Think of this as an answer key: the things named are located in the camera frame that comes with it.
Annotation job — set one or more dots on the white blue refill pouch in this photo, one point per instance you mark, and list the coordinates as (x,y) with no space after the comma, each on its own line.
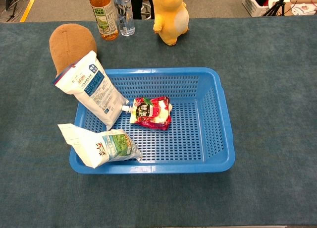
(95,94)

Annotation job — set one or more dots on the clear water bottle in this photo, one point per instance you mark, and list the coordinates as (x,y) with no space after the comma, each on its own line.
(125,17)

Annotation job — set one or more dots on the amber tea bottle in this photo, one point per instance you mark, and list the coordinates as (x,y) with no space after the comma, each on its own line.
(104,17)

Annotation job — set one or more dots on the blue plastic perforated basket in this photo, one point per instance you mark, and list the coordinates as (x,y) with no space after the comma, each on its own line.
(173,163)

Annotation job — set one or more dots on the red jelly drink pouch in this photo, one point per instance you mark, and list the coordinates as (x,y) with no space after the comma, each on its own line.
(153,112)

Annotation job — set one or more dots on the teal table cloth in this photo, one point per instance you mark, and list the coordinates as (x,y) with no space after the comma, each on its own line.
(267,89)

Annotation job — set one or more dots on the white green snack bag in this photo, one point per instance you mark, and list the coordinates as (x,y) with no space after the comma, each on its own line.
(99,148)

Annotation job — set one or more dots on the cardboard box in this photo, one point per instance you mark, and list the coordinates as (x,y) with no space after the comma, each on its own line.
(301,1)

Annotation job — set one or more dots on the yellow plush dinosaur toy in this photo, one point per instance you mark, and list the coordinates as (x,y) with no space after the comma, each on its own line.
(171,17)

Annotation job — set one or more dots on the yellow floor tape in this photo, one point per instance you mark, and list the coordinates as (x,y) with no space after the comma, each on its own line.
(29,5)

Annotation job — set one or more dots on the white plastic storage basket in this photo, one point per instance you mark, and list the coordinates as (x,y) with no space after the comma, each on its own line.
(251,3)

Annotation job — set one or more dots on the black tripod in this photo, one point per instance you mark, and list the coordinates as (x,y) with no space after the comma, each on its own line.
(277,5)

